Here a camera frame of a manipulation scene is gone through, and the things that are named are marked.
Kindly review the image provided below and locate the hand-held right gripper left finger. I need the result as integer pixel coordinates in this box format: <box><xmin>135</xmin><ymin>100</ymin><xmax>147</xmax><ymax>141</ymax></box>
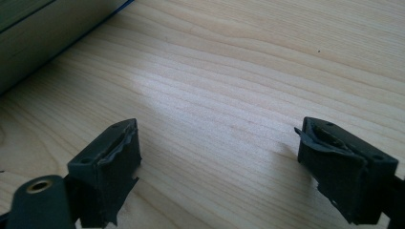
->
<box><xmin>65</xmin><ymin>117</ymin><xmax>142</xmax><ymax>229</ymax></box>

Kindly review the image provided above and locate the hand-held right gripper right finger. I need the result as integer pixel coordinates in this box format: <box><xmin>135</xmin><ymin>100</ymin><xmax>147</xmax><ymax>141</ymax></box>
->
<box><xmin>294</xmin><ymin>116</ymin><xmax>399</xmax><ymax>226</ymax></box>

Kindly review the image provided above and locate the thick blue book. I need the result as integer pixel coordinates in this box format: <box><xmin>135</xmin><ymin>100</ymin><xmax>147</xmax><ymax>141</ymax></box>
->
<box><xmin>0</xmin><ymin>0</ymin><xmax>135</xmax><ymax>94</ymax></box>

